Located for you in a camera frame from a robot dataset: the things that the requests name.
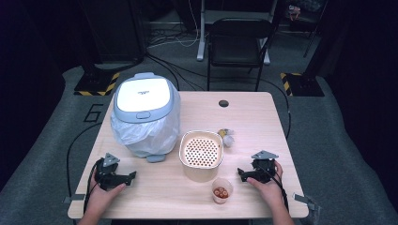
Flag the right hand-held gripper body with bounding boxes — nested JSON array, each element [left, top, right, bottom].
[[249, 150, 280, 184]]

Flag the beige container with perforated strainer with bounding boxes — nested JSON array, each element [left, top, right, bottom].
[[178, 129, 225, 183]]

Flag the black stand base hazard stripes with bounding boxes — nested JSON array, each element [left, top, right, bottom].
[[280, 72, 325, 98], [73, 72, 121, 97]]

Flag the person's left hand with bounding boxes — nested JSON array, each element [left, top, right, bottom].
[[88, 183, 127, 217]]

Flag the white plastic trash bag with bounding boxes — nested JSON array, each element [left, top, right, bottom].
[[110, 91, 182, 158]]

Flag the black folding chair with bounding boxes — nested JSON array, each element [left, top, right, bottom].
[[206, 18, 273, 92]]

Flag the grey metal table clamp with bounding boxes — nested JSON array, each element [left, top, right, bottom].
[[292, 192, 317, 211], [62, 193, 86, 204]]

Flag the clear plastic cup with leftovers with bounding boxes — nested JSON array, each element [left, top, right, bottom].
[[211, 177, 234, 205]]

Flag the person's right hand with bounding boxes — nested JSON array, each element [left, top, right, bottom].
[[246, 160, 285, 210]]

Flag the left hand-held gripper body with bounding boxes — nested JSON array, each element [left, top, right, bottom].
[[94, 152, 128, 191]]

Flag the right hand-held gripper cable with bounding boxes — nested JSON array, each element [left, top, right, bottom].
[[262, 168, 289, 212]]

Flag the left hand-held gripper cable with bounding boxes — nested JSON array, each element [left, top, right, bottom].
[[83, 158, 105, 217]]

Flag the black floor cable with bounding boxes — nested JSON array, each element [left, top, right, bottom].
[[66, 122, 103, 198], [259, 78, 292, 141]]

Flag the black cabinet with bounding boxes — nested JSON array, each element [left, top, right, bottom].
[[79, 0, 146, 64]]

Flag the white grey pedal trash can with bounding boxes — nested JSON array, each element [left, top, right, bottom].
[[110, 72, 182, 163]]

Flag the white floor cable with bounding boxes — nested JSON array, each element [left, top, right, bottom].
[[146, 0, 201, 50]]

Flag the hand-held gripper cable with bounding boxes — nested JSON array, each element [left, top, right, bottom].
[[83, 158, 105, 217], [262, 168, 289, 212]]

